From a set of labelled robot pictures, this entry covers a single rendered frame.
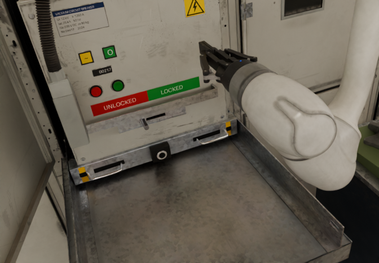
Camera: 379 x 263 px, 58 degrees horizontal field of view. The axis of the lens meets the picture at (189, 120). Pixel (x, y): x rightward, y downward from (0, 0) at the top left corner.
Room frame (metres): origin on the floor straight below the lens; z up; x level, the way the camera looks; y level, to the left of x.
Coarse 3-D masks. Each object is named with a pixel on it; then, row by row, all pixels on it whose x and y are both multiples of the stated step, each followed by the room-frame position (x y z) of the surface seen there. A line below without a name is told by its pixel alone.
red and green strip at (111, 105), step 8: (184, 80) 0.91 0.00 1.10; (192, 80) 0.92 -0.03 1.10; (160, 88) 0.89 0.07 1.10; (168, 88) 0.90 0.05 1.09; (176, 88) 0.90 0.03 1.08; (184, 88) 0.91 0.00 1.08; (192, 88) 0.92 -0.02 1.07; (128, 96) 0.86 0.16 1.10; (136, 96) 0.87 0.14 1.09; (144, 96) 0.88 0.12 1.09; (152, 96) 0.88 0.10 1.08; (160, 96) 0.89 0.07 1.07; (96, 104) 0.84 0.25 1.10; (104, 104) 0.85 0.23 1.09; (112, 104) 0.85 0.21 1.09; (120, 104) 0.86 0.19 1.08; (128, 104) 0.86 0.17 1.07; (96, 112) 0.84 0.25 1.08; (104, 112) 0.84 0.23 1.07
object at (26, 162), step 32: (0, 32) 0.95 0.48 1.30; (0, 64) 0.94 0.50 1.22; (0, 96) 0.87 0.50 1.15; (0, 128) 0.80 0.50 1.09; (0, 160) 0.74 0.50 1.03; (32, 160) 0.88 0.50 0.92; (0, 192) 0.68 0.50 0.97; (32, 192) 0.80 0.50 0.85; (0, 224) 0.62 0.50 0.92; (0, 256) 0.57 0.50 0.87
